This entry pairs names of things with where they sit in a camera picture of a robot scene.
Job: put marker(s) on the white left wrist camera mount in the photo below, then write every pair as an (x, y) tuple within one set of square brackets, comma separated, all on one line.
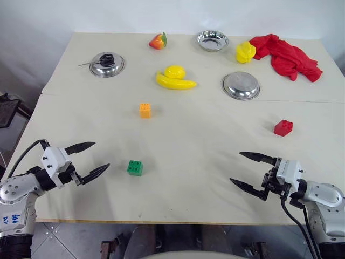
[(55, 160)]

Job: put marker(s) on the red toy block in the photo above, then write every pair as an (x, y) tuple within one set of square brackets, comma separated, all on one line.
[(283, 129)]

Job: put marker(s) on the rusty metal bracket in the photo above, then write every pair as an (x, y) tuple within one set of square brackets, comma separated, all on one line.
[(109, 244)]

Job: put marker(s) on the steel lid with black knob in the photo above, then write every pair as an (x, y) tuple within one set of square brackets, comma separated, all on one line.
[(107, 67)]

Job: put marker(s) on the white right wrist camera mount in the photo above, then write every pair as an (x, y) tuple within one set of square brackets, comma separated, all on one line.
[(289, 168)]

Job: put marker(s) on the yellow toy banana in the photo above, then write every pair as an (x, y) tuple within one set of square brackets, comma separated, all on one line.
[(172, 84)]

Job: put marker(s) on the green toy block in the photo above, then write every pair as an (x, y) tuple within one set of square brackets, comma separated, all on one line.
[(134, 167)]

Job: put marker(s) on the overturned steel bowl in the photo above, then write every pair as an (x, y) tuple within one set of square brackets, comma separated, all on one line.
[(241, 85)]

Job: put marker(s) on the thin metal stick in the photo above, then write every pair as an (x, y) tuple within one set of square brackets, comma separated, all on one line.
[(85, 64)]

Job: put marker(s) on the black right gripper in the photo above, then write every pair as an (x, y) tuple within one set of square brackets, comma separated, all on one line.
[(272, 183)]

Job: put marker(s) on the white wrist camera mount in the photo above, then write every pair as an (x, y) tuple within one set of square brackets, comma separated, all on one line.
[(55, 160), (289, 168)]

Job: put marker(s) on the red toy strawberry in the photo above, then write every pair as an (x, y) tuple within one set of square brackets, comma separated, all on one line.
[(157, 41)]

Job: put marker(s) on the yellow-orange toy block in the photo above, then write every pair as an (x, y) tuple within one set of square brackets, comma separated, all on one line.
[(145, 111)]

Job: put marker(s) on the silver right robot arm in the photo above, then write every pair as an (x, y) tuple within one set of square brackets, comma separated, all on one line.
[(323, 194)]

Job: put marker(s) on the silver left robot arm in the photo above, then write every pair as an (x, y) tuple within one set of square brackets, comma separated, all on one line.
[(13, 191)]

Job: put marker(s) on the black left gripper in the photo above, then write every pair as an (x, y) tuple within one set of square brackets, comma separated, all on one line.
[(67, 175)]

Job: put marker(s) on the open steel bowl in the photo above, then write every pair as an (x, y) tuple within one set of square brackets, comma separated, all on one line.
[(212, 41)]

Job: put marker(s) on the black stand beside table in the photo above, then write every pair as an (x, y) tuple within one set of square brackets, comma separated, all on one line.
[(6, 110)]

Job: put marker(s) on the yellow toy lemon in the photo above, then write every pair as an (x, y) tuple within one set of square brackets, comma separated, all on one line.
[(175, 71)]

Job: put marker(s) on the yellow toy bell pepper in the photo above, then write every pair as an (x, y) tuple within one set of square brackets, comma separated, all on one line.
[(244, 52)]

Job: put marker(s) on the red cloth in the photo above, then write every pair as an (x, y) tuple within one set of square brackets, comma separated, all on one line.
[(288, 58)]

